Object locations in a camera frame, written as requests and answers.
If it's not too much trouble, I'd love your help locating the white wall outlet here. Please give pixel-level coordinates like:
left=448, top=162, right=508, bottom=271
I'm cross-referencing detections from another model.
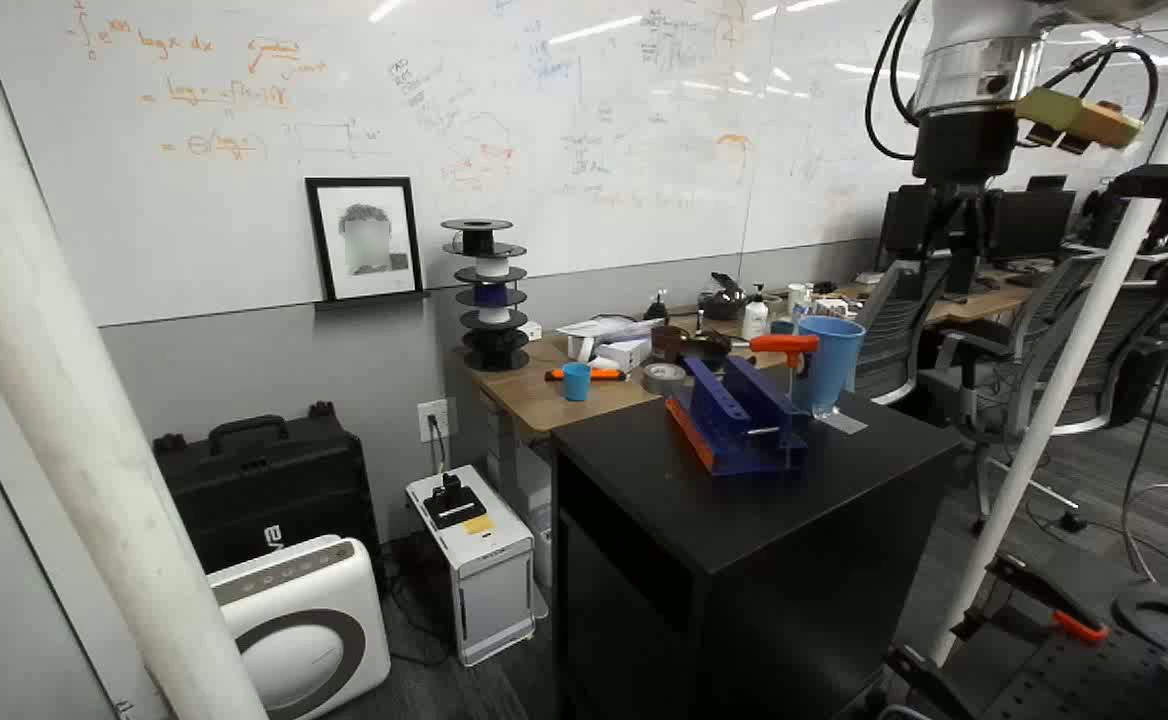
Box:
left=412, top=397, right=455, bottom=447

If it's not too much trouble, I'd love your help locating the red handled floor tool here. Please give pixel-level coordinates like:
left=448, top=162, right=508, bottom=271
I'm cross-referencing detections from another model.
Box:
left=987, top=550, right=1117, bottom=653

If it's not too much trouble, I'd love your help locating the black computer monitor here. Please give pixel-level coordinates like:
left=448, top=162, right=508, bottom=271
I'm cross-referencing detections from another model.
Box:
left=983, top=183, right=1085, bottom=267
left=878, top=179, right=990, bottom=267

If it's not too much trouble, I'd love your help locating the orange handled metal tool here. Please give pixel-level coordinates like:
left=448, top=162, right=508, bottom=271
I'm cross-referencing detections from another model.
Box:
left=746, top=329, right=824, bottom=380

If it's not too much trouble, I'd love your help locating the black hard carrying case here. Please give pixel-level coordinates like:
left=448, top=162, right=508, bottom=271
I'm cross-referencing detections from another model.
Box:
left=150, top=400, right=384, bottom=577

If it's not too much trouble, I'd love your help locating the small blue cup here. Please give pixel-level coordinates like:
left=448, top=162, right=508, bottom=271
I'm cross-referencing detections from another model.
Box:
left=560, top=361, right=597, bottom=409

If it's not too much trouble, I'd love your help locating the orange marker pen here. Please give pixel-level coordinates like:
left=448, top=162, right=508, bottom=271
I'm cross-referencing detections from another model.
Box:
left=539, top=361, right=627, bottom=389

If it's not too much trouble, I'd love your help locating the white air purifier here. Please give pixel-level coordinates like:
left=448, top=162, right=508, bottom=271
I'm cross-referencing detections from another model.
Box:
left=203, top=533, right=395, bottom=720

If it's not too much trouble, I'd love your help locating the black cabinet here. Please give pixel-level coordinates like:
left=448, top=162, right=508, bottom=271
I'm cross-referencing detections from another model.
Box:
left=547, top=392, right=974, bottom=720

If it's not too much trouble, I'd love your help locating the white box on desk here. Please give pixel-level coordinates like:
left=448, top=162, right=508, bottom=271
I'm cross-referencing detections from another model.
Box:
left=551, top=315, right=654, bottom=373

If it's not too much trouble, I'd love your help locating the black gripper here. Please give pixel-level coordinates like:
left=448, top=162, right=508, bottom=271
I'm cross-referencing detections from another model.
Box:
left=910, top=105, right=1023, bottom=291

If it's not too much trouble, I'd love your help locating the framed portrait photo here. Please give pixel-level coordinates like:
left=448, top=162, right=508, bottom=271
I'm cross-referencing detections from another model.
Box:
left=304, top=171, right=426, bottom=307

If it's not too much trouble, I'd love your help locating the large blue plastic cup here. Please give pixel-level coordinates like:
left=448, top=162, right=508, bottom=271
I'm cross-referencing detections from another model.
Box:
left=786, top=311, right=873, bottom=419

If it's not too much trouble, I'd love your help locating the white plastic bottle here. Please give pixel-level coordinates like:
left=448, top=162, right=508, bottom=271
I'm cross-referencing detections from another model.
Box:
left=740, top=297, right=777, bottom=343

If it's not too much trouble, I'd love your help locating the grey duct tape roll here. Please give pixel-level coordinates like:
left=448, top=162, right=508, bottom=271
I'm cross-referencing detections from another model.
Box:
left=637, top=357, right=699, bottom=400

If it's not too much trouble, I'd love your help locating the grey mesh office chair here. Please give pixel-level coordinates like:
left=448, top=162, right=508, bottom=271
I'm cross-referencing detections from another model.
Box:
left=859, top=251, right=1157, bottom=447

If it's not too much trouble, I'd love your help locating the white paper sheet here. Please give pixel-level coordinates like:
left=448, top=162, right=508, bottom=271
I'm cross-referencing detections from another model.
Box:
left=810, top=405, right=873, bottom=439

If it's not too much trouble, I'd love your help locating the black controller device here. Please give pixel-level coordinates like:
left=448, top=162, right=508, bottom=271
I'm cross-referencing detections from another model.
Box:
left=419, top=470, right=492, bottom=533

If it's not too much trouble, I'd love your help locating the thick white pole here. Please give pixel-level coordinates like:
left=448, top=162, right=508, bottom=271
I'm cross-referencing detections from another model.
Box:
left=0, top=0, right=271, bottom=720

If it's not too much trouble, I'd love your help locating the white computer box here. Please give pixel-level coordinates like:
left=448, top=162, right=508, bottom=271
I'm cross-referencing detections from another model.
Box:
left=402, top=462, right=539, bottom=673

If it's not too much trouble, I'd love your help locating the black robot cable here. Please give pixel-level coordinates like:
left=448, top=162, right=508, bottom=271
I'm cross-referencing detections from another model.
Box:
left=1036, top=40, right=1164, bottom=123
left=859, top=0, right=933, bottom=166

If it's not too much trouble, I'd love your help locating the stack of filament spools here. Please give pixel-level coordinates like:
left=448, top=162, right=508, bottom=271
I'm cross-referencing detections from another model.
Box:
left=438, top=218, right=536, bottom=377

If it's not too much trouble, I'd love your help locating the wooden desk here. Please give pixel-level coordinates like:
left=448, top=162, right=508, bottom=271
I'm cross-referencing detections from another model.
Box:
left=460, top=271, right=1036, bottom=445

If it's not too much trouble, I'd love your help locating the yellow camera mount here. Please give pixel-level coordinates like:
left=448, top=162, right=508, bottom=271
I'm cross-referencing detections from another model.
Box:
left=1012, top=85, right=1149, bottom=155

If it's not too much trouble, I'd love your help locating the wall whiteboard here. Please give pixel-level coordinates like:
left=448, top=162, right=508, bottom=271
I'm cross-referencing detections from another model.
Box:
left=0, top=0, right=1168, bottom=332

